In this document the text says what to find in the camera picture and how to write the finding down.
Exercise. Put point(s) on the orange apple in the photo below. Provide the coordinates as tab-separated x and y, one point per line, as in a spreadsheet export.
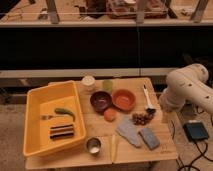
110	115

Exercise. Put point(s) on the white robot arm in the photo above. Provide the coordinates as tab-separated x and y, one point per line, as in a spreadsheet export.
187	84

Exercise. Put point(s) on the green cup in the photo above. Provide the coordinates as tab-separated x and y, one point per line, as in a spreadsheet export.
107	86

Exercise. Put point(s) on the metal cup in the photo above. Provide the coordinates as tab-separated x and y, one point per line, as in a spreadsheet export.
93	145

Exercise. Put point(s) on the dark purple bowl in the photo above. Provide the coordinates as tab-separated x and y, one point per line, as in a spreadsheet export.
100	101

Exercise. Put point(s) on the orange bowl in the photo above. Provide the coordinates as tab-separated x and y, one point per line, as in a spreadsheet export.
124	99

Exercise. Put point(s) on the wooden table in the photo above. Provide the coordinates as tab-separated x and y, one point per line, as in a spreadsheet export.
96	126

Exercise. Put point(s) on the bunch of brown grapes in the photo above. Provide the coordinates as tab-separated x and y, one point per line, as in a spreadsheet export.
142	119

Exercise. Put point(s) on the grey cloth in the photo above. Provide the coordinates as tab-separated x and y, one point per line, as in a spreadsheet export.
127	130

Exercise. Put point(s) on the yellow plastic knife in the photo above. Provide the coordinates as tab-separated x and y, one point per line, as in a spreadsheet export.
114	146

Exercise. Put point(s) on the green pepper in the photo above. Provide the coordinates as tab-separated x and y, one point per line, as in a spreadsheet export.
64	111

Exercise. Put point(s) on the striped dark block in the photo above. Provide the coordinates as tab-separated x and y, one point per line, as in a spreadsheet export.
62	131

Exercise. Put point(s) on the yellow plastic tub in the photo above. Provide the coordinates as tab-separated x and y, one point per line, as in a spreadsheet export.
43	101

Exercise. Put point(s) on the small fork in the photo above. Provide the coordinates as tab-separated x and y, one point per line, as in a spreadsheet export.
47	117

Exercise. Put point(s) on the blue sponge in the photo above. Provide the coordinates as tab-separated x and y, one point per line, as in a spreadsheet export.
149	138

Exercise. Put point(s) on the black foot pedal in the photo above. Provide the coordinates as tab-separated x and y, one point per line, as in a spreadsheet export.
195	131

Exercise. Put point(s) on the white handled brush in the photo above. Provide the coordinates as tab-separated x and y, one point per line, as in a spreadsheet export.
149	108

